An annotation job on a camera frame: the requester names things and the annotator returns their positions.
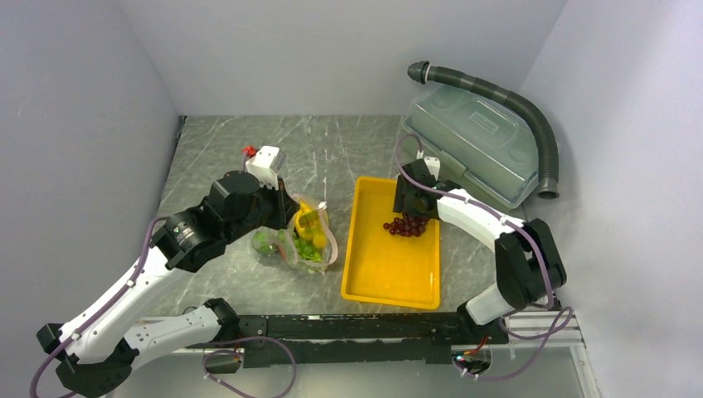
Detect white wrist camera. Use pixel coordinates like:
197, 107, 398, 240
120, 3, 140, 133
242, 145, 286, 190
422, 156, 441, 180

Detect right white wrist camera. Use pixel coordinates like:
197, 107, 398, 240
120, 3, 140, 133
422, 156, 441, 180

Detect dark red grapes bunch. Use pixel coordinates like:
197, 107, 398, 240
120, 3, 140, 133
382, 215, 429, 237

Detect green artichoke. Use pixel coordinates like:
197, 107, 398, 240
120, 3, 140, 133
251, 230, 280, 255

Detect yellow banana bunch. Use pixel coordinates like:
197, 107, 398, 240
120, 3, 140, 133
294, 200, 327, 250

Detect grey corrugated hose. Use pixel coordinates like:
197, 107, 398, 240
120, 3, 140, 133
406, 60, 561, 201

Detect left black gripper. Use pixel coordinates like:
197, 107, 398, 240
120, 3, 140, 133
224, 173, 300, 245

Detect yellow plastic tray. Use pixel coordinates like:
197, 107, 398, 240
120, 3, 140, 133
341, 177, 441, 310

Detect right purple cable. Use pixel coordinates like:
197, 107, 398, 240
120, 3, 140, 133
394, 133, 575, 382

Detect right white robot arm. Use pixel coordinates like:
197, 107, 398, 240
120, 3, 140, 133
394, 158, 567, 344

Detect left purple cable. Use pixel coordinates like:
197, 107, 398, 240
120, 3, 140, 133
28, 151, 254, 398

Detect clear pink zip top bag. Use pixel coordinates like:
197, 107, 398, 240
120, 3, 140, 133
250, 194, 339, 274

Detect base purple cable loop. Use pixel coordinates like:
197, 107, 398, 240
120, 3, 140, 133
201, 337, 298, 398

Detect aluminium frame rail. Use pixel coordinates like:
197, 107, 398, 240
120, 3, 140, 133
494, 208, 584, 352

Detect green grapes bunch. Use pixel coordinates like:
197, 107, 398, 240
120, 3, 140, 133
293, 236, 322, 263

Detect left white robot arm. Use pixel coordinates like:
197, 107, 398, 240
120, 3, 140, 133
36, 171, 298, 397

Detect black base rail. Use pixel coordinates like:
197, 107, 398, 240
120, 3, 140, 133
238, 312, 509, 368

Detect clear lidded storage box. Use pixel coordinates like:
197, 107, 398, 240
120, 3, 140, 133
402, 85, 538, 210

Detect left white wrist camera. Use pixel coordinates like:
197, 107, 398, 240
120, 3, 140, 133
242, 145, 286, 190

